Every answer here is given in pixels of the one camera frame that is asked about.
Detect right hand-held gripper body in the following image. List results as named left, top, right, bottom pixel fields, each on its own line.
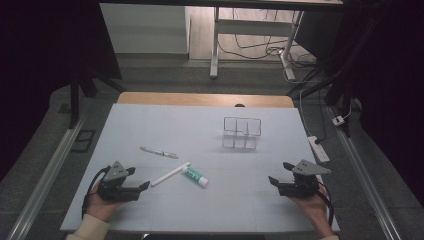
left=278, top=159, right=332, bottom=198

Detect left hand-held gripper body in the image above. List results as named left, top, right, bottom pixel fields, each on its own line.
left=96, top=161, right=142, bottom=203

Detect white pen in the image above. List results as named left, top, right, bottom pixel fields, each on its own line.
left=150, top=161, right=192, bottom=188

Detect silver pen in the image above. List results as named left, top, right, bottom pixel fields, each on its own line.
left=139, top=146, right=180, bottom=160

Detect green and white glue stick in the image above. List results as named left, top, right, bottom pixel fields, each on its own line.
left=180, top=165, right=210, bottom=188

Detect clear plastic organizer box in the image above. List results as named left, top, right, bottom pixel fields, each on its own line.
left=221, top=116, right=263, bottom=150

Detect person's left hand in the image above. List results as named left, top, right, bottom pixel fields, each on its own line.
left=85, top=184, right=126, bottom=223

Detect person's right hand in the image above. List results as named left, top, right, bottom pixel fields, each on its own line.
left=289, top=185, right=334, bottom=239

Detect white power strip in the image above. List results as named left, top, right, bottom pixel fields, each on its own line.
left=307, top=135, right=331, bottom=164

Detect pale blue table mat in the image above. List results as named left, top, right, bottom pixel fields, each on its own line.
left=59, top=103, right=341, bottom=233

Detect black metal stand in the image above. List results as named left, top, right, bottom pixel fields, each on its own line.
left=286, top=66, right=355, bottom=138

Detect black tripod stand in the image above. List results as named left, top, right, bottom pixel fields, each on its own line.
left=68, top=71, right=126, bottom=130

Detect dark curtain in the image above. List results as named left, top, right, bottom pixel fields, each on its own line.
left=0, top=0, right=122, bottom=183
left=343, top=0, right=424, bottom=208

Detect white-legged desk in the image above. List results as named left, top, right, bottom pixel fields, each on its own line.
left=99, top=0, right=344, bottom=81

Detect left hand-held gripper black cable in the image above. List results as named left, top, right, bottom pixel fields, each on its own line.
left=81, top=165, right=112, bottom=219

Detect hand-held gripper black cable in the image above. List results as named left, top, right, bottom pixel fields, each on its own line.
left=81, top=165, right=112, bottom=219
left=316, top=181, right=335, bottom=228

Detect right hand-held gripper black cable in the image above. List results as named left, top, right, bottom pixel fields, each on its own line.
left=316, top=181, right=335, bottom=228

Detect aluminium rail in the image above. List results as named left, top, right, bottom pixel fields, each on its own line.
left=326, top=106, right=403, bottom=240
left=6, top=116, right=86, bottom=240

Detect tangle of floor cables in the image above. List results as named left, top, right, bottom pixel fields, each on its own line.
left=217, top=9, right=318, bottom=73

